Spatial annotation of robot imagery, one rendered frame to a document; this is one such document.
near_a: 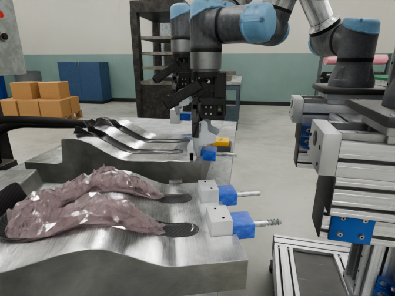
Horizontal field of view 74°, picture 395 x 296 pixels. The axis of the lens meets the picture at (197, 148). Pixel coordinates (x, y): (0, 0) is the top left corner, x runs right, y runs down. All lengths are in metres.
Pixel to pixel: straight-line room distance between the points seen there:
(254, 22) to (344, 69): 0.58
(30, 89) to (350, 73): 5.36
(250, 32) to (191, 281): 0.46
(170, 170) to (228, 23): 0.36
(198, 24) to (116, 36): 7.41
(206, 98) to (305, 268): 1.02
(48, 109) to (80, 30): 3.59
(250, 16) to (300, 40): 6.77
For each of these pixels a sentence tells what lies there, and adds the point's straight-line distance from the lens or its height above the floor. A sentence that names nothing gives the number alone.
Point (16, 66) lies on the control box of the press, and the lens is 1.41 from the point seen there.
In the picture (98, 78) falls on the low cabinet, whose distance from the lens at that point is 7.68.
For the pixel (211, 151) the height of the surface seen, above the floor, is 0.90.
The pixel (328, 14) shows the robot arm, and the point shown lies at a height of 1.29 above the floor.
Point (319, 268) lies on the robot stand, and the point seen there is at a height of 0.21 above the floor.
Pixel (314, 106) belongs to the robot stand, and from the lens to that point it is 1.06.
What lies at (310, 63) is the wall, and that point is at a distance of 7.38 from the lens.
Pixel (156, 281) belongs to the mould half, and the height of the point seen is 0.83.
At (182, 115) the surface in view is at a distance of 0.98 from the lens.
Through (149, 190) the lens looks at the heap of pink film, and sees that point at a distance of 0.53.
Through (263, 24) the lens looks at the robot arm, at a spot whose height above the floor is 1.19.
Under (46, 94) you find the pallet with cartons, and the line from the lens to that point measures 5.72.
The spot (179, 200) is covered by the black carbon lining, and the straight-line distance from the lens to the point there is 0.56.
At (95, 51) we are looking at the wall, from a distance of 8.30.
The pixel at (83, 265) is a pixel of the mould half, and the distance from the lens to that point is 0.41.
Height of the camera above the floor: 1.13
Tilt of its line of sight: 18 degrees down
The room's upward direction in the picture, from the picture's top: straight up
